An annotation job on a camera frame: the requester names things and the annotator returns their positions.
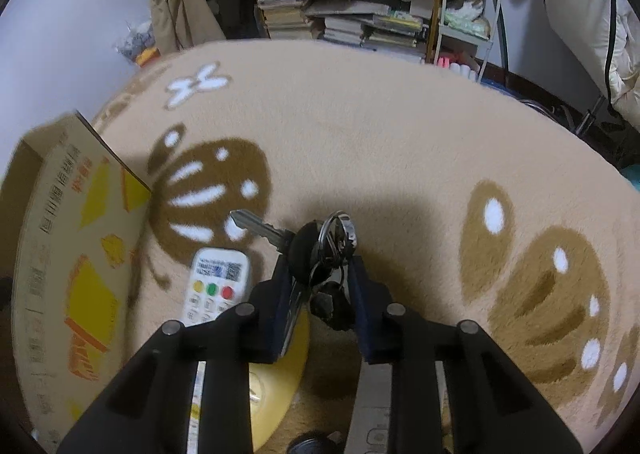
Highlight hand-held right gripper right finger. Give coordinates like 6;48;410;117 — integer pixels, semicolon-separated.
347;254;583;454

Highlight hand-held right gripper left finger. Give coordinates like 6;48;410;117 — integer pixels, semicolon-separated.
57;254;311;454

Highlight bunch of keys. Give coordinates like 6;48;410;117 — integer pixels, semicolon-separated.
229;209;361;360

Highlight printed cardboard box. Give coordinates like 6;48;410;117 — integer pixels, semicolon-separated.
0;111;153;440

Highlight white remote control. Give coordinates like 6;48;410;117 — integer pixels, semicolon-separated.
181;248;251;329

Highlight yellow flat disc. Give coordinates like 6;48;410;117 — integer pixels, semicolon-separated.
248;304;311;452

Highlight grey flat device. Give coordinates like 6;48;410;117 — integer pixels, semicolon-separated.
345;364;453;454

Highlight black round object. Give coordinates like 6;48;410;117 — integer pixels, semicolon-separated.
286;431;346;454

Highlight large stack of books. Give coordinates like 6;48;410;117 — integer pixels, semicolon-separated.
305;0;436;59

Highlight small stack of books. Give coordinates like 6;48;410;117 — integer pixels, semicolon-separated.
257;0;313;39

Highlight clear plastic bag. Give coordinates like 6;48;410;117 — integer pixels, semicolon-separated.
116;21;161;67

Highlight pale green packet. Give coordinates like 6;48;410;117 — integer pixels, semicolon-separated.
444;8;491;39

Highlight khaki trousers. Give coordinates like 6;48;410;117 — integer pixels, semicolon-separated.
147;0;226;54

